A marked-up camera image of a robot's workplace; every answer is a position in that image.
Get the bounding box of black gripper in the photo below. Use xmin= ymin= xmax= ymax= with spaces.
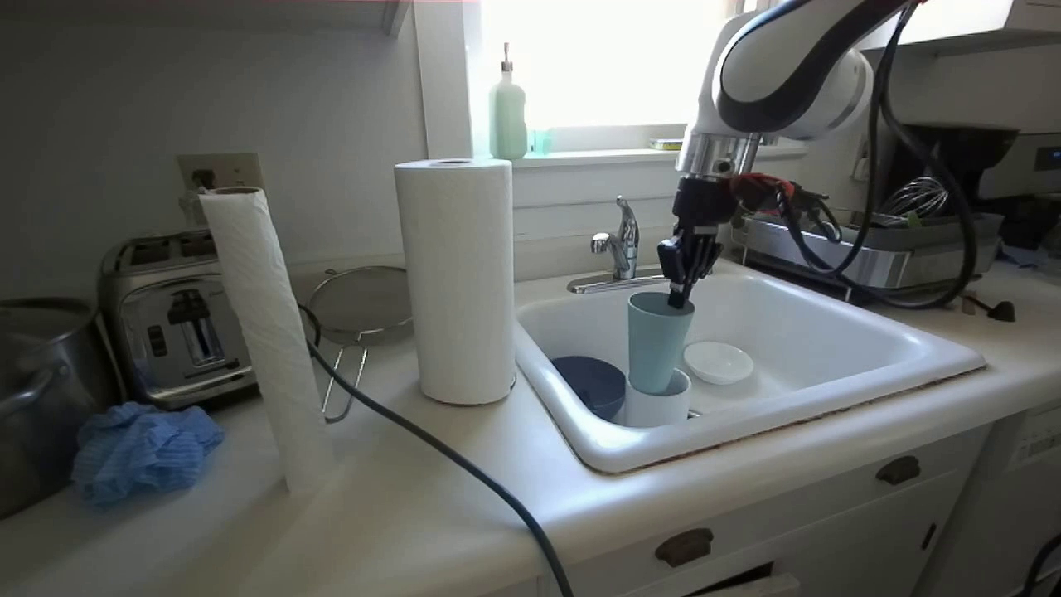
xmin=658 ymin=173 xmax=741 ymax=313

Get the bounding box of light blue plastic cup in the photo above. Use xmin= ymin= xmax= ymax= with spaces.
xmin=622 ymin=288 xmax=699 ymax=397

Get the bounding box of white cup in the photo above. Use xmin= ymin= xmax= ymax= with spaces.
xmin=617 ymin=369 xmax=699 ymax=432

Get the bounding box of white kitchen sink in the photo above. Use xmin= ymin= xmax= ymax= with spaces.
xmin=511 ymin=262 xmax=990 ymax=480

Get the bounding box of metal dish rack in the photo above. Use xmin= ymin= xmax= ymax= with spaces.
xmin=733 ymin=176 xmax=1010 ymax=306

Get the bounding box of white sink base cabinet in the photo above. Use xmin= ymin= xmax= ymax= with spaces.
xmin=518 ymin=418 xmax=997 ymax=597

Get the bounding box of chrome faucet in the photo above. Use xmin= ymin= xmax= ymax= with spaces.
xmin=564 ymin=194 xmax=679 ymax=297

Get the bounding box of small white round dish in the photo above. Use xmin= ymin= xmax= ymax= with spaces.
xmin=679 ymin=337 xmax=758 ymax=390

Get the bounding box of dark blue bowl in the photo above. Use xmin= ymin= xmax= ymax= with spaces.
xmin=546 ymin=351 xmax=631 ymax=426

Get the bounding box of green soap bottle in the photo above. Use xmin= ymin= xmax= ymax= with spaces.
xmin=491 ymin=39 xmax=531 ymax=164

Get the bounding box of thick white paper towel roll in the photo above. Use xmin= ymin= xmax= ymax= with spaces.
xmin=392 ymin=153 xmax=521 ymax=411

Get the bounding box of black ladle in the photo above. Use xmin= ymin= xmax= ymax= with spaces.
xmin=958 ymin=288 xmax=1020 ymax=330

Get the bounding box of metal mesh strainer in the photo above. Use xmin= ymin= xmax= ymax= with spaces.
xmin=301 ymin=262 xmax=419 ymax=427

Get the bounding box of thin white paper towel roll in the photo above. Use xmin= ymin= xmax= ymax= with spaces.
xmin=197 ymin=185 xmax=339 ymax=505

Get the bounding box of silver toaster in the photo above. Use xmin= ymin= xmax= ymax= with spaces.
xmin=94 ymin=226 xmax=262 ymax=411

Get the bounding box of white upper cabinet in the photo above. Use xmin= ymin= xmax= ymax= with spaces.
xmin=0 ymin=0 xmax=415 ymax=39

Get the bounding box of blue crumpled cloth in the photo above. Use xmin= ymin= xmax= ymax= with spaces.
xmin=71 ymin=397 xmax=229 ymax=515

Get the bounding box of large metal pot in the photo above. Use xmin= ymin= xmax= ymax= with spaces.
xmin=0 ymin=295 xmax=118 ymax=520

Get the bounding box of white window frame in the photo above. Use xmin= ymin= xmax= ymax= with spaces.
xmin=411 ymin=0 xmax=776 ymax=169

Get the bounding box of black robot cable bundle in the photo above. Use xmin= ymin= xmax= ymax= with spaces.
xmin=758 ymin=0 xmax=985 ymax=315

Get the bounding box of dark metal drawer handle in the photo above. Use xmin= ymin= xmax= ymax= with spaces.
xmin=873 ymin=450 xmax=925 ymax=487
xmin=649 ymin=523 xmax=720 ymax=572

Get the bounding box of black power cable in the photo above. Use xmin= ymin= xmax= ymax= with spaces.
xmin=294 ymin=303 xmax=581 ymax=597

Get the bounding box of white wall outlet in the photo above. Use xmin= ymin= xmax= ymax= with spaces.
xmin=174 ymin=148 xmax=270 ymax=226

